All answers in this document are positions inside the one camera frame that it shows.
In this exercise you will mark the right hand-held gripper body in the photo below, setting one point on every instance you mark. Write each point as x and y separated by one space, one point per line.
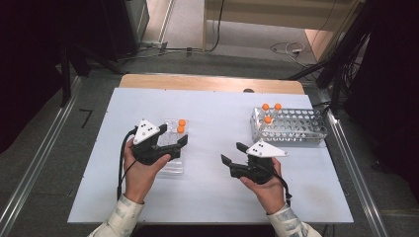
260 169

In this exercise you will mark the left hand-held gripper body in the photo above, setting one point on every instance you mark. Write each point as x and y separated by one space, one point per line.
146 131

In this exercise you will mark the orange-capped clear tube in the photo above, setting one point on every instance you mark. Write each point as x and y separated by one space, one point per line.
182 122
180 129
265 106
268 119
278 106

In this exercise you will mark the clear plastic tube rack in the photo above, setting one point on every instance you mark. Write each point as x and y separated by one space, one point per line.
174 168

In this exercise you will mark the perforated metal tube rack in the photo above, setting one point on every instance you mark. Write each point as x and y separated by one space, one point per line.
303 126

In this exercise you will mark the person's right hand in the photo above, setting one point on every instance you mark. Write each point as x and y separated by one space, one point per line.
270 194

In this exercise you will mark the person's left hand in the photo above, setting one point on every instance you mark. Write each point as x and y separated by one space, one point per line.
138 179

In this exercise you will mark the wooden table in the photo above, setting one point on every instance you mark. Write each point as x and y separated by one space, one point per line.
197 82

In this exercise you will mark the grey power strip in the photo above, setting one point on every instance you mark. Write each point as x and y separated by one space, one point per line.
153 44

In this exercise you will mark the dark cabinet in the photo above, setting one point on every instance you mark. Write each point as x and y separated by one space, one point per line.
122 26

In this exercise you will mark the light wooden furniture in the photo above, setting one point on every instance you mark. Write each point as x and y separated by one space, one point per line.
263 16

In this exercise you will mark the dark curtain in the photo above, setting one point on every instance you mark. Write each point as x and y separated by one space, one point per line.
392 82
29 65

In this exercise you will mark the aluminium floor rail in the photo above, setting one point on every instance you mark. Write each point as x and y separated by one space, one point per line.
342 140
52 131

